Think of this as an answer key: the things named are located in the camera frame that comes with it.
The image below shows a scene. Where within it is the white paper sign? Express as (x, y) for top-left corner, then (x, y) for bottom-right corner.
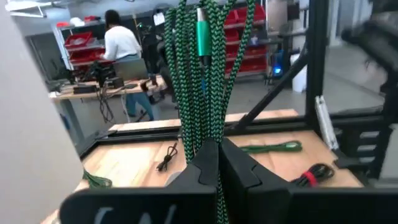
(152, 11), (166, 27)

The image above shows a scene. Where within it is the silver metal bar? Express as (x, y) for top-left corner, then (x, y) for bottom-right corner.
(315, 95), (339, 150)

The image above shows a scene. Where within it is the black cable with red tie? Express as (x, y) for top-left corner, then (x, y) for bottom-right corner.
(290, 163), (336, 188)

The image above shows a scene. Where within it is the black aluminium table frame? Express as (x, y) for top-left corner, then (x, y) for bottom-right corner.
(76, 0), (398, 187)

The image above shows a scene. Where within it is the black box on desk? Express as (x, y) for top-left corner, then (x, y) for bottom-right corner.
(73, 85), (99, 95)

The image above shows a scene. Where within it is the wooden desk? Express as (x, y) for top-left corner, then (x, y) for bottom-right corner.
(49, 75), (168, 144)

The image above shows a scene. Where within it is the white cylindrical lamp shade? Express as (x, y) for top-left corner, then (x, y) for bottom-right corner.
(0, 0), (85, 224)

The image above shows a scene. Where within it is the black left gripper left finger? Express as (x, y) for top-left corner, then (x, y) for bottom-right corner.
(58, 138), (220, 224)

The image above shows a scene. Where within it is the metal shelf with red bins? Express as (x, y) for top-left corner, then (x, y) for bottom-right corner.
(223, 2), (269, 78)
(51, 15), (109, 71)

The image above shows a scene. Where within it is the thin black USB cable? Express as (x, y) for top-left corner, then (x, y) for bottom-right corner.
(155, 142), (178, 172)

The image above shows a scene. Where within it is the person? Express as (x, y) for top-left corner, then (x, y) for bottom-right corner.
(99, 9), (156, 123)

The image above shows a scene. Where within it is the grey laptop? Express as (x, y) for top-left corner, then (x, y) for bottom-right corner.
(113, 58), (149, 82)

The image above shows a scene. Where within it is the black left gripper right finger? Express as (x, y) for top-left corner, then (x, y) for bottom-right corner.
(220, 138), (398, 224)

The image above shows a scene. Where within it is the green braided USB cable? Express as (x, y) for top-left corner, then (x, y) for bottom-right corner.
(164, 0), (256, 224)
(82, 169), (113, 189)
(239, 140), (303, 154)

